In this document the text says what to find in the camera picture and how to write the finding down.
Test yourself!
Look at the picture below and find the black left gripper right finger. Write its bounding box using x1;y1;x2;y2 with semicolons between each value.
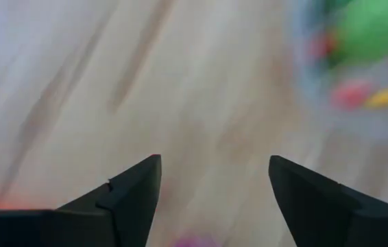
267;154;388;247

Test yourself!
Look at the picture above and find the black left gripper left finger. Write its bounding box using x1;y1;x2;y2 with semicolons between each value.
0;154;162;247

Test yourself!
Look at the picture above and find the green toy pear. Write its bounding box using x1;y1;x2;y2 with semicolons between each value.
327;0;388;68

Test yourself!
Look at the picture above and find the clear plastic tupperware container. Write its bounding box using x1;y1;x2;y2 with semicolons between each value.
291;0;388;147

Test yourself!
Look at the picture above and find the orange toy vegetable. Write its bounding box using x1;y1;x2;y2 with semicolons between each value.
0;193;46;211

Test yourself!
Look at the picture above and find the purple white striped toy onion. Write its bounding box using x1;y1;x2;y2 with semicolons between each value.
172;234;219;247

